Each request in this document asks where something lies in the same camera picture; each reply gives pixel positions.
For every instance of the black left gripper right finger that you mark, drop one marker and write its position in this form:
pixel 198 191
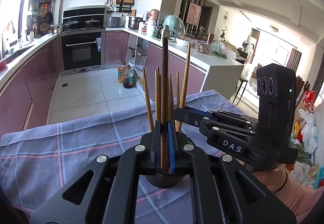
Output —
pixel 176 141

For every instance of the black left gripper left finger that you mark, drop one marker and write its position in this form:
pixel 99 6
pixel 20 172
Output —
pixel 150 157

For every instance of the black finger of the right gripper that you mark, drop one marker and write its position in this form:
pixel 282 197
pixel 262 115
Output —
pixel 195 117

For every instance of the dark brown metal-tipped chopstick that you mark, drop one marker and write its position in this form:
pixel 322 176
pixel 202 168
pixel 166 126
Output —
pixel 164 97

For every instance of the pink sleeved right forearm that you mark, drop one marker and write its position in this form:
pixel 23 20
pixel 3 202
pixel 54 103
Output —
pixel 306 203

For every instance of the mint green kitchen appliance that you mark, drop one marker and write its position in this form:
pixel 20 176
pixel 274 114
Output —
pixel 176 26

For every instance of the person's right hand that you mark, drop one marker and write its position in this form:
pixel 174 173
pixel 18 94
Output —
pixel 273 179

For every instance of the tall light wooden chopstick right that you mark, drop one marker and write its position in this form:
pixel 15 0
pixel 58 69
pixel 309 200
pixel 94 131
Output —
pixel 185 78

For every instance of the dark round utensil holder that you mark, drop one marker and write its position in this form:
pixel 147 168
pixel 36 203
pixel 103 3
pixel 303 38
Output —
pixel 165 179

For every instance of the wooden chopstick short right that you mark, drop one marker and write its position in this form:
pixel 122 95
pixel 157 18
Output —
pixel 178 89

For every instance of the light wooden chopstick far left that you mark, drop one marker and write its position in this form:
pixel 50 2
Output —
pixel 148 105

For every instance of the white plastic bags pile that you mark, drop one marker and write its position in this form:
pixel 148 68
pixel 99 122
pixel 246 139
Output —
pixel 307 137

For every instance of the wooden chopstick in holder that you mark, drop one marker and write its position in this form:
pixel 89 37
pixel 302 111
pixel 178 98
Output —
pixel 157 95

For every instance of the black stool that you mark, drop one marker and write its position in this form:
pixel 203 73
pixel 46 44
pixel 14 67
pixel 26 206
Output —
pixel 240 89

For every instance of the red plastic bag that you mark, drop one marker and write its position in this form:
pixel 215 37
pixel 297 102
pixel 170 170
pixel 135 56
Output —
pixel 309 99

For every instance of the dark oil bottle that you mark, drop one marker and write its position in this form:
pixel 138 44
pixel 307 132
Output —
pixel 128 77

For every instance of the yellow oil bottle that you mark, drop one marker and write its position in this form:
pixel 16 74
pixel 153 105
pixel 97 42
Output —
pixel 120 72

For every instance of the steel stock pot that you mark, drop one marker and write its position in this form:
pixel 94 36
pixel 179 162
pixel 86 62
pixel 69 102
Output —
pixel 133 22

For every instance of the purple plaid tablecloth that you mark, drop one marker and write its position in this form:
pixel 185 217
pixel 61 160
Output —
pixel 37 162

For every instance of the black built-in oven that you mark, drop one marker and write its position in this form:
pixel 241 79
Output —
pixel 82 50

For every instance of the black wall shelf rack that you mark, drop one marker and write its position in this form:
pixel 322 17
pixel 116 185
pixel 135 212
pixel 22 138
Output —
pixel 119 6

